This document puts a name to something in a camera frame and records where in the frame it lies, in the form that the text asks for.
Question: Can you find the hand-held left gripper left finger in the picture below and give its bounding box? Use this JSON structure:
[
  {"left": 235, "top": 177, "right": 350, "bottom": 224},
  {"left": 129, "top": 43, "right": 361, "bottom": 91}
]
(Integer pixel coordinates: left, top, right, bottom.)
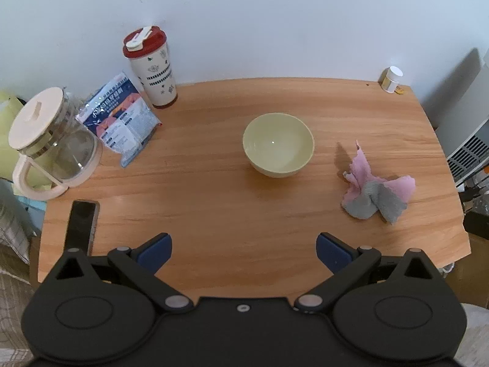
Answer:
[{"left": 53, "top": 232, "right": 193, "bottom": 312}]

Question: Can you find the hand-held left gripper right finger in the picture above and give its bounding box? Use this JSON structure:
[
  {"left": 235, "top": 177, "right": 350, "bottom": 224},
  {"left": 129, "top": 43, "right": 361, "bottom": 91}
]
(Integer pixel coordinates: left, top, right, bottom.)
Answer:
[{"left": 294, "top": 232, "right": 438, "bottom": 313}]

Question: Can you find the pink and grey cleaning cloth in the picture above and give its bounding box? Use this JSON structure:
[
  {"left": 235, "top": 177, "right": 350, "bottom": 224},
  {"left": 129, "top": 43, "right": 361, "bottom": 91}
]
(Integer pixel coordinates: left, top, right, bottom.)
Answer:
[{"left": 341, "top": 140, "right": 416, "bottom": 224}]

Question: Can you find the pale yellow bowl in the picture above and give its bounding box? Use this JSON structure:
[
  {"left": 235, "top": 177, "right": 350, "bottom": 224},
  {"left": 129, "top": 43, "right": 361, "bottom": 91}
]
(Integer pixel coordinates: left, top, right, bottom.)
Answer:
[{"left": 243, "top": 112, "right": 315, "bottom": 179}]

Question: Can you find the black smartphone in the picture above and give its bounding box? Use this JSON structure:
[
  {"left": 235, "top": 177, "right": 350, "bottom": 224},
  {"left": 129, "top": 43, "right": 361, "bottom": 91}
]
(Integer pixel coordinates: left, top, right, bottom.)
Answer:
[{"left": 65, "top": 200, "right": 101, "bottom": 258}]

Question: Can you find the blue printed packet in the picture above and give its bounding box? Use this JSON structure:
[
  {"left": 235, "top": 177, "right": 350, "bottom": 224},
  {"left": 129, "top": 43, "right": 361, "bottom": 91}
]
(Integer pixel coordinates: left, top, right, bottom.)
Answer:
[{"left": 75, "top": 71, "right": 164, "bottom": 169}]

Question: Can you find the checked grey cloth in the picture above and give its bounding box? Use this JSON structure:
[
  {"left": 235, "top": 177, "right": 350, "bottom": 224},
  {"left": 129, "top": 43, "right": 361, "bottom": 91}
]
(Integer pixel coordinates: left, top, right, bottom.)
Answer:
[{"left": 0, "top": 180, "right": 42, "bottom": 265}]

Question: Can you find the glass pitcher with cream lid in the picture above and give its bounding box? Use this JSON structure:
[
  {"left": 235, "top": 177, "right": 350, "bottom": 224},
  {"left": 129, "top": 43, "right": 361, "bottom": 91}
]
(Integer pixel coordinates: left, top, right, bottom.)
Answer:
[{"left": 8, "top": 87, "right": 104, "bottom": 201}]

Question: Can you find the white tumbler with red lid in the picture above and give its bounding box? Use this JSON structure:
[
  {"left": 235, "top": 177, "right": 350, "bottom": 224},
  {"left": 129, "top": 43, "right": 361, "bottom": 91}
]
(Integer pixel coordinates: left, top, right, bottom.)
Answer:
[{"left": 122, "top": 25, "right": 178, "bottom": 110}]

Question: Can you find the small white-capped bottle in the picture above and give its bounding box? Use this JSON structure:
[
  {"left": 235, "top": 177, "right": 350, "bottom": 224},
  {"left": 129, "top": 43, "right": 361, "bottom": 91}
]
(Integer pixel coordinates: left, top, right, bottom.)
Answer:
[{"left": 379, "top": 66, "right": 404, "bottom": 94}]

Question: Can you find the white appliance with vents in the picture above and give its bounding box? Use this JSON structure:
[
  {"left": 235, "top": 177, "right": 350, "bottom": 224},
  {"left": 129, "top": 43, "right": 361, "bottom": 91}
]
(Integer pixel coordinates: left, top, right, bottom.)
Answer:
[{"left": 420, "top": 48, "right": 489, "bottom": 189}]

